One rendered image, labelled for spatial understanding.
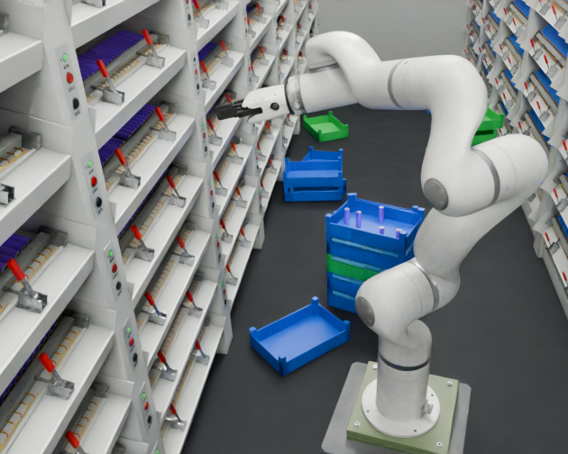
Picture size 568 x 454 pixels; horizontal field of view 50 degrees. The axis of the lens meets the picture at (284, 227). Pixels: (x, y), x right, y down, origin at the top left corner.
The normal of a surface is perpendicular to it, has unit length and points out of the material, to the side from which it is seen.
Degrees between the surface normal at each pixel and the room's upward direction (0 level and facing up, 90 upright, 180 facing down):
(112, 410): 17
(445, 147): 45
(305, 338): 0
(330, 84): 71
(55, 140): 90
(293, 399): 0
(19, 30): 90
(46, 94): 90
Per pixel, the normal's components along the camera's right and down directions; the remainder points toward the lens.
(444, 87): -0.66, 0.09
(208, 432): -0.05, -0.87
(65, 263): 0.23, -0.82
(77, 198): -0.15, 0.51
